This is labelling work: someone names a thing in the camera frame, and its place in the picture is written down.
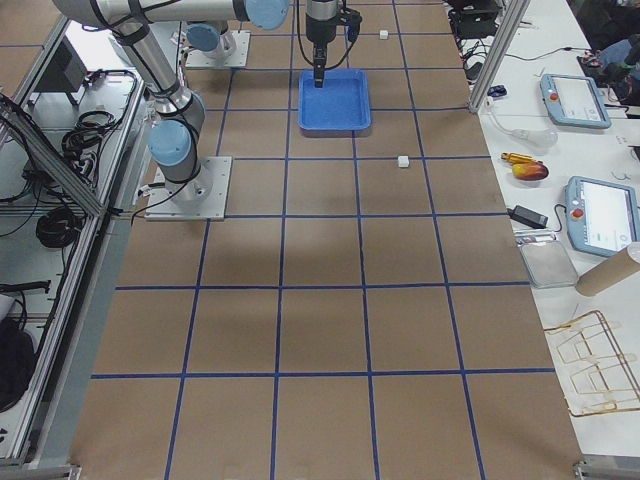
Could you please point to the far teach pendant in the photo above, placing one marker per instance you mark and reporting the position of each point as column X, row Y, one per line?
column 574, row 101

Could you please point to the near teach pendant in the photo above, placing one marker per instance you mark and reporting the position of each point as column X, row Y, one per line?
column 602, row 217

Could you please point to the blue plastic tray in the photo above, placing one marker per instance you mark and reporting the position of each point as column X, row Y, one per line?
column 341, row 104

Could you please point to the gold wire rack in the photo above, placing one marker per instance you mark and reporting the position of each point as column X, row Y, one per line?
column 595, row 372

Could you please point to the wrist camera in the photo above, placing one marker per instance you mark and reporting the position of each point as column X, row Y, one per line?
column 352, row 20

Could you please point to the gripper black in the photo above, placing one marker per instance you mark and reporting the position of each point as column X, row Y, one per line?
column 318, row 29

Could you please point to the black power adapter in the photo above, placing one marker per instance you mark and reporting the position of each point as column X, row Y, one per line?
column 527, row 217

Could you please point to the teach pendant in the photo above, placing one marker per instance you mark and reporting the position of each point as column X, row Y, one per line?
column 602, row 217
column 574, row 101

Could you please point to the cardboard tube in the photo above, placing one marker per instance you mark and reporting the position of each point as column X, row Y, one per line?
column 611, row 271

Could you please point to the clear plastic lidded box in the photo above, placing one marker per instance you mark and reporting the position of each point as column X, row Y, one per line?
column 548, row 265

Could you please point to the clear light bulb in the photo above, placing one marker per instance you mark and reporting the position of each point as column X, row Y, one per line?
column 541, row 139

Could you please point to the mango fruit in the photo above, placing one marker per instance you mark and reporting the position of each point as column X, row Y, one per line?
column 530, row 171

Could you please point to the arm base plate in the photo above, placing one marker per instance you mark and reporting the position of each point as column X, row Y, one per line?
column 210, row 49
column 204, row 198

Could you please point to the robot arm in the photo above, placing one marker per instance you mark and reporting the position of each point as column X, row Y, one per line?
column 270, row 15
column 173, row 141

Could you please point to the aluminium frame post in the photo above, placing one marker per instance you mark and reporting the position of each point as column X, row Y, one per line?
column 498, row 49

